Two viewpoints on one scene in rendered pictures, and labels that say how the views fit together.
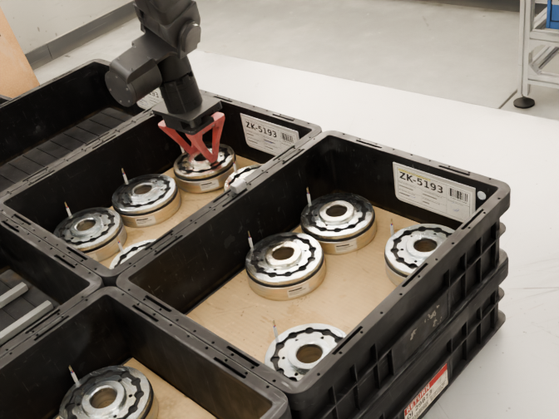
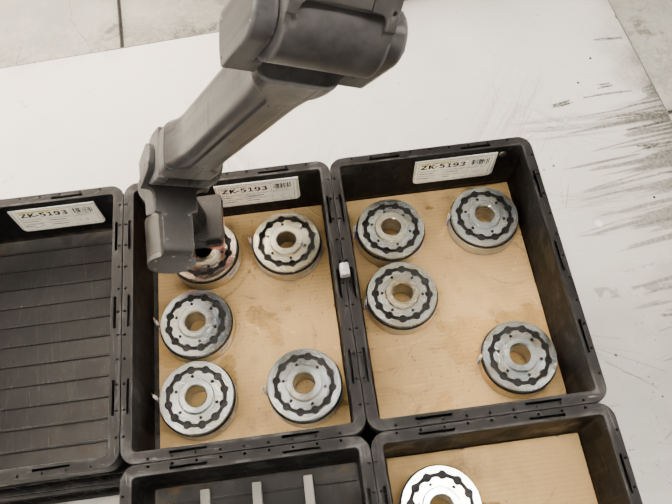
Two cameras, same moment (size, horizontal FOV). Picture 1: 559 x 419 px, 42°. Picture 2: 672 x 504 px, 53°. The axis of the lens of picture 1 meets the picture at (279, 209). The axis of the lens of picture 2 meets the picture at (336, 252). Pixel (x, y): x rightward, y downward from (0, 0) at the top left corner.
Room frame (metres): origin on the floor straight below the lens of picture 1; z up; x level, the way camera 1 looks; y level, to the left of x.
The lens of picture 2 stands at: (0.60, 0.36, 1.76)
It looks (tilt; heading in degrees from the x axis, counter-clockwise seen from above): 64 degrees down; 306
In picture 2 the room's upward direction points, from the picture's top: 3 degrees counter-clockwise
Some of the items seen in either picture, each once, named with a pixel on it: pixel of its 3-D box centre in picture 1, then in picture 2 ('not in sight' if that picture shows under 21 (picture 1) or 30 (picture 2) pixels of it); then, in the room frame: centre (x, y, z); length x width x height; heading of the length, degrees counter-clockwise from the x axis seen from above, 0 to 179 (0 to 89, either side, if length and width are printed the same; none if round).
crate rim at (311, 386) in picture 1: (317, 240); (455, 272); (0.69, -0.04, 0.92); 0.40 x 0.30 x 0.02; 130
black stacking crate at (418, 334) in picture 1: (322, 272); (450, 287); (0.69, -0.04, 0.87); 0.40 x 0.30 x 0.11; 130
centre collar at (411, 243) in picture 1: (425, 246); (484, 214); (0.71, -0.17, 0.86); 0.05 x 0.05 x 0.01
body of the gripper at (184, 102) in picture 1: (180, 94); (180, 213); (1.03, 0.11, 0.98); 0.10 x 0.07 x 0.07; 39
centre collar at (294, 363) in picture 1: (309, 354); (520, 354); (0.56, 0.00, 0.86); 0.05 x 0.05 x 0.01
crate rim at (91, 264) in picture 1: (161, 172); (236, 300); (0.92, 0.16, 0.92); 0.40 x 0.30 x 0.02; 130
